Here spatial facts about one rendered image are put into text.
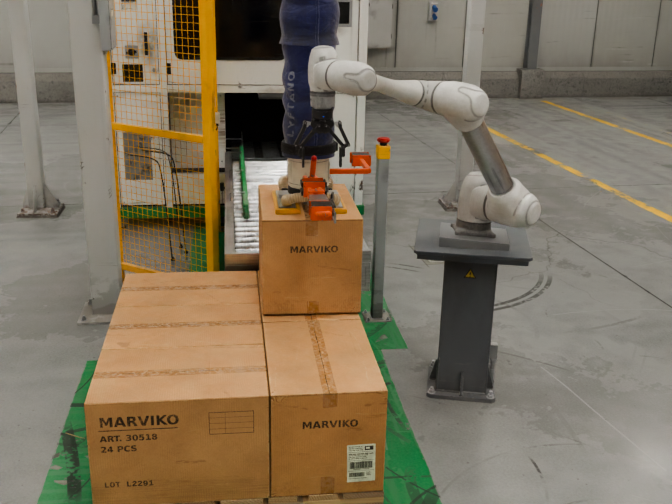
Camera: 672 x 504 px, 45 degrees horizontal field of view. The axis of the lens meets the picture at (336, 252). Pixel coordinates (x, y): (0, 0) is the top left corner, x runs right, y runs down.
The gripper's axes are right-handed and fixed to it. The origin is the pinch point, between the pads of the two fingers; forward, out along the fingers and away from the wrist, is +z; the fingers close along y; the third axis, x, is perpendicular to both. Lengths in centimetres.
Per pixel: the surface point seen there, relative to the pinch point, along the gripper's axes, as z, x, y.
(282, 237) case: 33.4, -17.0, 13.5
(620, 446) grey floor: 122, 5, -128
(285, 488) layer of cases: 104, 48, 16
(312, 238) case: 34.0, -17.0, 1.7
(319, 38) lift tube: -42, -33, -2
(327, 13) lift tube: -51, -33, -5
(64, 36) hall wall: 26, -935, 273
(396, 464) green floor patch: 122, 10, -31
